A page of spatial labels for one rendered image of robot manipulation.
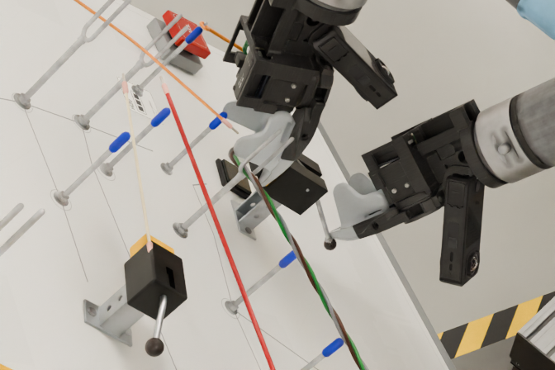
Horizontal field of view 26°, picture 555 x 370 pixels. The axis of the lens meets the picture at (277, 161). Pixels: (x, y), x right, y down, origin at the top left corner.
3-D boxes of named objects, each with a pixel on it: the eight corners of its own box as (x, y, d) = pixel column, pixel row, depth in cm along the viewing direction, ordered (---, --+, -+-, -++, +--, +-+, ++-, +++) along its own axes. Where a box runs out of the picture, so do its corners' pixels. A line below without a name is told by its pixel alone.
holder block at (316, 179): (300, 215, 120) (329, 191, 119) (262, 192, 117) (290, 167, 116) (291, 187, 124) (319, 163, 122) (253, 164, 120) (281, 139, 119)
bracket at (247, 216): (255, 240, 121) (290, 211, 119) (238, 231, 120) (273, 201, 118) (246, 210, 125) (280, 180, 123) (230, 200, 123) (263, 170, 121)
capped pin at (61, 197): (62, 192, 100) (130, 126, 97) (70, 206, 99) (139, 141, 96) (50, 191, 99) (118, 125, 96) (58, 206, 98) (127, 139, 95)
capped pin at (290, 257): (221, 303, 108) (289, 245, 105) (229, 300, 109) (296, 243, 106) (232, 316, 107) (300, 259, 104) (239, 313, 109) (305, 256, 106)
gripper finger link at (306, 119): (269, 140, 115) (300, 61, 111) (286, 143, 115) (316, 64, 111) (282, 167, 111) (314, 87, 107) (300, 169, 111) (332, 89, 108)
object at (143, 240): (130, 260, 91) (147, 244, 91) (128, 248, 93) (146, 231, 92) (158, 277, 93) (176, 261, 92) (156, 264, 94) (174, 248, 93)
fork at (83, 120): (71, 112, 110) (173, 9, 105) (85, 117, 112) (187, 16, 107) (77, 128, 109) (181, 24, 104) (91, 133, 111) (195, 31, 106)
